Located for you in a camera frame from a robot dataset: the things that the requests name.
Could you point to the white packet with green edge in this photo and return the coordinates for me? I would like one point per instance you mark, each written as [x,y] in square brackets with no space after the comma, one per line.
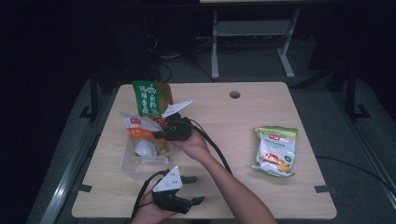
[275,149]

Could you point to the person's right hand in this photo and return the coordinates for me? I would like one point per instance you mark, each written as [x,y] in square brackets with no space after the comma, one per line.
[193,147]

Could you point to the grey metal rail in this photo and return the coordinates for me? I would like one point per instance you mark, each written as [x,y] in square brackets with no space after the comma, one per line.
[370,155]
[68,183]

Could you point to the black tape strip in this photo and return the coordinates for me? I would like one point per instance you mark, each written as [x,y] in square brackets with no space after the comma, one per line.
[84,188]
[322,188]

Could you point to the white and orange seasoning packet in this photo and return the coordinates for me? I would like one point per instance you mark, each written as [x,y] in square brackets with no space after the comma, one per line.
[141,137]

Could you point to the clear plastic container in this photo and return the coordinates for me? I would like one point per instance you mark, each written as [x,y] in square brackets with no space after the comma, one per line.
[146,166]

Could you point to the white metal table frame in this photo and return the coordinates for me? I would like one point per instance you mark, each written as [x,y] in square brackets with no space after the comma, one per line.
[253,28]

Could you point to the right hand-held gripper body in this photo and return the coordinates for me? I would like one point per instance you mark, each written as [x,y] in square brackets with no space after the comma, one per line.
[180,129]

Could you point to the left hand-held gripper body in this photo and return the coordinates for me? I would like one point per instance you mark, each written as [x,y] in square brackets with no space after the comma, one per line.
[169,199]

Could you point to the person's left hand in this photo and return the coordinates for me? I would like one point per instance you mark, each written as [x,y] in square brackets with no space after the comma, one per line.
[148,213]

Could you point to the black metal stand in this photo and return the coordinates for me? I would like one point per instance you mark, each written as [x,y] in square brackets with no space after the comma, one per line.
[351,93]
[94,96]

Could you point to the green and red seasoning packet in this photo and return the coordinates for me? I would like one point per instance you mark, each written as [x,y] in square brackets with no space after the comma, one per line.
[149,98]

